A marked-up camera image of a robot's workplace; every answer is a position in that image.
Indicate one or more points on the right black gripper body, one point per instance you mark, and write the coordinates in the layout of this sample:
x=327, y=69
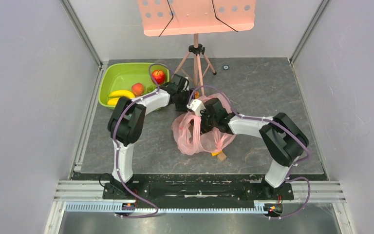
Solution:
x=205, y=119

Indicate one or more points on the green fake grapes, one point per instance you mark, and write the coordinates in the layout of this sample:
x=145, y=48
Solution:
x=150, y=89

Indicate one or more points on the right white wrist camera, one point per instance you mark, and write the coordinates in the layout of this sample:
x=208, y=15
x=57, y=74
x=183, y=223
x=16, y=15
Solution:
x=196, y=106

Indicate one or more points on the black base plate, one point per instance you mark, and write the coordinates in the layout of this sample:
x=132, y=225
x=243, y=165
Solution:
x=196, y=191

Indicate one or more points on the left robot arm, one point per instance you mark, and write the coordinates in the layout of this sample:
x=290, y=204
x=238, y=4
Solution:
x=127, y=121

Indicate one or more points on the pink fake peach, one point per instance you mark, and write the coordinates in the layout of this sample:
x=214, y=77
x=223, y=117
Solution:
x=138, y=89

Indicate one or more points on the yellow fake mango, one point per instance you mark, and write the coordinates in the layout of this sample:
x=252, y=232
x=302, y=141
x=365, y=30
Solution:
x=113, y=101

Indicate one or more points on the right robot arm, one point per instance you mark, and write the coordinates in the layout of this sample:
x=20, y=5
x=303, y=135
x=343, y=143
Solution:
x=282, y=137

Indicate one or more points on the pink music stand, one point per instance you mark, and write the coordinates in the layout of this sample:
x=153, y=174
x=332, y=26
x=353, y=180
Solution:
x=195, y=17

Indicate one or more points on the brown wooden block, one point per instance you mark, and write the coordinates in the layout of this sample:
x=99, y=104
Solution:
x=221, y=156

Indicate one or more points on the red fruit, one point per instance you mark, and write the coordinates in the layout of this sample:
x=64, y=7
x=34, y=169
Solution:
x=159, y=76

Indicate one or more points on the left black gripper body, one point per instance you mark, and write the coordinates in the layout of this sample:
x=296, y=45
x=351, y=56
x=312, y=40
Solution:
x=183, y=99

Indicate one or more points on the yellow fake banana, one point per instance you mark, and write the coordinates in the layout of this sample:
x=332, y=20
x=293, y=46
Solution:
x=122, y=93

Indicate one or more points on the yellow butterfly toy block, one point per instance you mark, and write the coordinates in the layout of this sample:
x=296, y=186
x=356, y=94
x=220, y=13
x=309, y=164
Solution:
x=196, y=95

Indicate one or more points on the yellow wooden block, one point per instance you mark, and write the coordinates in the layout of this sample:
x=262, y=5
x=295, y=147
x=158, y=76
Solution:
x=216, y=153

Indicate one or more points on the pink plastic bag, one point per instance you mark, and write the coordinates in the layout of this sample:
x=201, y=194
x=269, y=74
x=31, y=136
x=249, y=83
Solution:
x=189, y=139

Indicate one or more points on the green plastic basin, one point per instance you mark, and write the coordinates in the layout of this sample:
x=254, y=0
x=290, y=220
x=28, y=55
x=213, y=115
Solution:
x=123, y=76

